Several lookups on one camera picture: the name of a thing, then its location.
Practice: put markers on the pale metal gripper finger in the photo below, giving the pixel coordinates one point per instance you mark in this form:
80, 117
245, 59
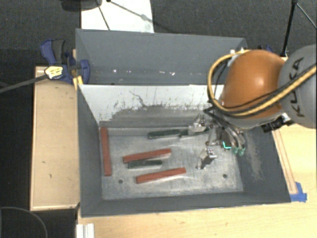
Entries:
206, 159
199, 128

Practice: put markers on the dark green flat block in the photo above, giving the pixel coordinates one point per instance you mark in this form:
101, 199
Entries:
164, 134
144, 164

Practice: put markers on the red-brown flat block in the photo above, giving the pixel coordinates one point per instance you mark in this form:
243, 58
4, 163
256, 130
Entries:
161, 175
146, 155
106, 152

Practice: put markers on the grey metal bin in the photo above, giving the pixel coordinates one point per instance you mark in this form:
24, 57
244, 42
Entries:
153, 58

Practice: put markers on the black cylinder on white bracket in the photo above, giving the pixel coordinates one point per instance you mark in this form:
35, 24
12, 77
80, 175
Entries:
272, 126

